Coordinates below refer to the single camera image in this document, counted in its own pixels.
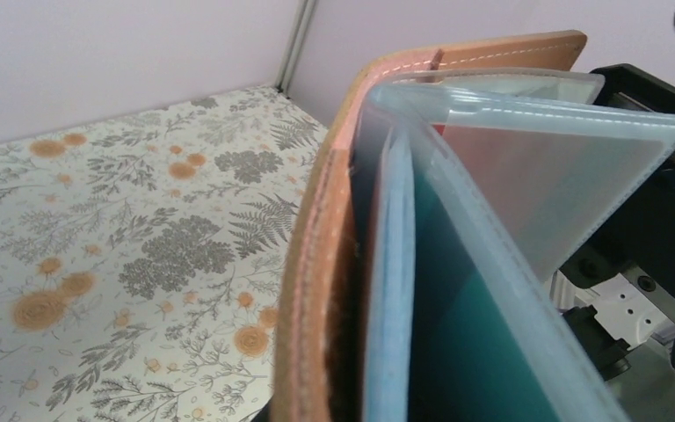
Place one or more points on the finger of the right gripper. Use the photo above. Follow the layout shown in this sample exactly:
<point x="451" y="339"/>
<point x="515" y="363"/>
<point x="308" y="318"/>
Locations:
<point x="638" y="240"/>

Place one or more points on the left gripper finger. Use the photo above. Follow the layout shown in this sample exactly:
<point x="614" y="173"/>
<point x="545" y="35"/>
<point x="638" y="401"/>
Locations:
<point x="319" y="333"/>

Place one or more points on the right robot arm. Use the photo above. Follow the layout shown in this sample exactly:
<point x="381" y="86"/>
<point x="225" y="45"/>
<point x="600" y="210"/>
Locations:
<point x="618" y="289"/>

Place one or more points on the floral table mat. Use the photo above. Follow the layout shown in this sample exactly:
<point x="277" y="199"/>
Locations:
<point x="141" y="257"/>

